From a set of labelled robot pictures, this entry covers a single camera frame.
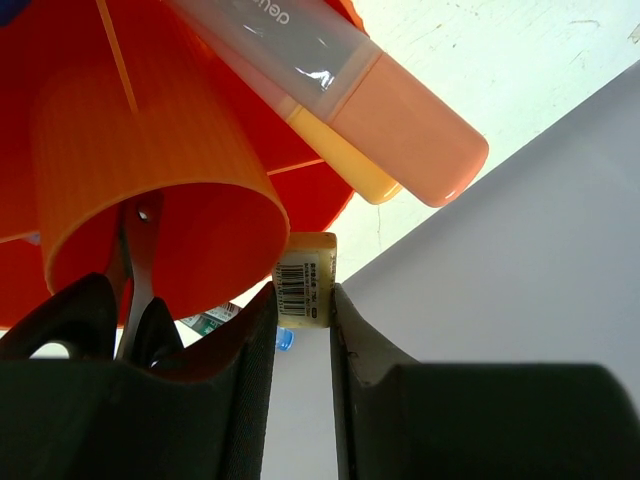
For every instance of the beige barcode eraser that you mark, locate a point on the beige barcode eraser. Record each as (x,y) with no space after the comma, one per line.
(304,280)

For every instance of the yellow cap highlighter marker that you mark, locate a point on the yellow cap highlighter marker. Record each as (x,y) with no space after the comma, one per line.
(357,170)

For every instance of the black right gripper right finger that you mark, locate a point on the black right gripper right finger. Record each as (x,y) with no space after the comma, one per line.
(399,418)

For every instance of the orange round desk organizer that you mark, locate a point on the orange round desk organizer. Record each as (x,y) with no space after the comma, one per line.
(103,101)

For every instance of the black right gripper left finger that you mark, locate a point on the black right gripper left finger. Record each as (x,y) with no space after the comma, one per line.
(70,410)

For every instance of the orange cap highlighter marker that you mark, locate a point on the orange cap highlighter marker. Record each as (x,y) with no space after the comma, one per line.
(345,79)

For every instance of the black handled scissors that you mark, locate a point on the black handled scissors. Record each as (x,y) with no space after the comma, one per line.
(130,290)

